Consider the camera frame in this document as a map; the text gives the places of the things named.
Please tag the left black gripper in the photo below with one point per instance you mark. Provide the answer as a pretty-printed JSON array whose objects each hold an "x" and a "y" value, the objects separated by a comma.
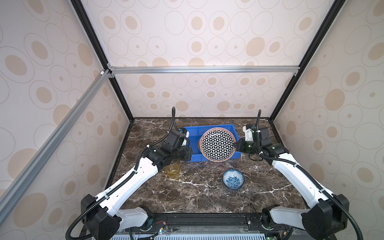
[{"x": 188, "y": 156}]

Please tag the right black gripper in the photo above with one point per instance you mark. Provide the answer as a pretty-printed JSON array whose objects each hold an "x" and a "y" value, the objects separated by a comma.
[{"x": 242, "y": 141}]

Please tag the geometric pattern brown rimmed plate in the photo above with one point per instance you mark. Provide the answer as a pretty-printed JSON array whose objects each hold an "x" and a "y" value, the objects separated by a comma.
[{"x": 217, "y": 144}]

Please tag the blue floral small bowl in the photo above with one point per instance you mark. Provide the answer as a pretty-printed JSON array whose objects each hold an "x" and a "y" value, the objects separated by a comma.
[{"x": 233, "y": 179}]

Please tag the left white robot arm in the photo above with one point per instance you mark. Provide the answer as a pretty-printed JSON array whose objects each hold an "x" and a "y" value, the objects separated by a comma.
[{"x": 126, "y": 186}]

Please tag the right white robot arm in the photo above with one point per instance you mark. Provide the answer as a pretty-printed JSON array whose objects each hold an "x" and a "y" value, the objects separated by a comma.
[{"x": 303, "y": 183}]

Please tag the blue plastic bin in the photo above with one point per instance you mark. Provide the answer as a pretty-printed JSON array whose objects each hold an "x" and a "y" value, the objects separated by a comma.
[{"x": 195, "y": 134}]

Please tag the yellow transparent cup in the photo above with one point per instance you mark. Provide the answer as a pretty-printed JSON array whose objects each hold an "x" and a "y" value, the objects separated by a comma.
[{"x": 173, "y": 171}]

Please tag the left slanted aluminium bar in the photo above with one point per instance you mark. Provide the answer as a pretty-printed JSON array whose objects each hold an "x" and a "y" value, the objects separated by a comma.
[{"x": 21, "y": 184}]

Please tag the horizontal aluminium frame bar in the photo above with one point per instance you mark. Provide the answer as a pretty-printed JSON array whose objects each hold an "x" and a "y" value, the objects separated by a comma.
[{"x": 204, "y": 70}]

